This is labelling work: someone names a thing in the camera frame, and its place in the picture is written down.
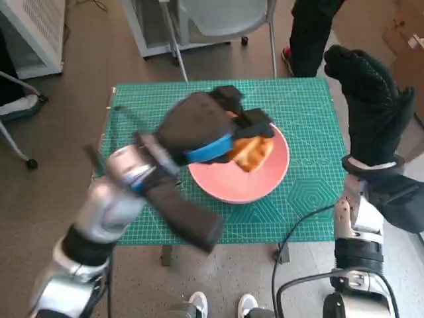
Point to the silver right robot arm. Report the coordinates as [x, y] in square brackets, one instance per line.
[361, 232]

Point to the green cutting mat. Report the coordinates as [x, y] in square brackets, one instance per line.
[298, 109]

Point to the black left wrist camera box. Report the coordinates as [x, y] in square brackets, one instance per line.
[189, 218]

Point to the grey table leg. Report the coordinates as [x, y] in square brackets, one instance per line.
[166, 255]
[284, 253]

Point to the grey mesh chair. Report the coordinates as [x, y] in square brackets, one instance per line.
[228, 16]

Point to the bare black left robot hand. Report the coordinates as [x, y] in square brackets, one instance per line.
[195, 122]

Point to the person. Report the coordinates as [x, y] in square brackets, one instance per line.
[18, 106]
[308, 33]

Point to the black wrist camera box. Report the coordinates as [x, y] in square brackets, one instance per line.
[401, 202]
[189, 218]

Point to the white board panel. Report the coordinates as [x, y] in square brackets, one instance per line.
[415, 169]

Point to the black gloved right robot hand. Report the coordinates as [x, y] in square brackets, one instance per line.
[371, 109]

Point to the white shoe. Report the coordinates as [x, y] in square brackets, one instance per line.
[198, 301]
[247, 303]

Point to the long striped bread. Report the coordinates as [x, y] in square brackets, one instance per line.
[255, 152]

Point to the white perforated cabinet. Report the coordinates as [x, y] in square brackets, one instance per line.
[30, 30]
[145, 30]

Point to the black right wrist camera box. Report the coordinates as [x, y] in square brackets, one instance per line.
[401, 202]

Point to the brown cardboard box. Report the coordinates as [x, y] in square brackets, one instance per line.
[404, 20]

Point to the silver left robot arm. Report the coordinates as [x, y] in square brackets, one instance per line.
[106, 205]

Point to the wheeled chair base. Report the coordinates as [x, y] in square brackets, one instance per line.
[32, 164]

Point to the pink bowl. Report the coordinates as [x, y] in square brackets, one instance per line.
[232, 185]

